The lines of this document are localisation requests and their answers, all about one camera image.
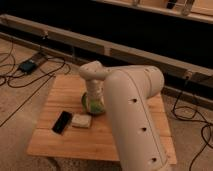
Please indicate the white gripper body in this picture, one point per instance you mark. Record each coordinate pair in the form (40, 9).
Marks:
(94, 89)

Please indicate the black power adapter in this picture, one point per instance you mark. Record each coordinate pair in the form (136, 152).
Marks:
(30, 65)

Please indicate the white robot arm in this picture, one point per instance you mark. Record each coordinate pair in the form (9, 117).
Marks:
(122, 93)

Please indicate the green ceramic bowl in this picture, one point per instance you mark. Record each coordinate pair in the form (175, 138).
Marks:
(92, 107)

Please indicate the white sponge block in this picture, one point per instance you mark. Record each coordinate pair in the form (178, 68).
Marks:
(82, 121)

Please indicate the black smartphone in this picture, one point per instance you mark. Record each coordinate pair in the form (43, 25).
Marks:
(62, 121)

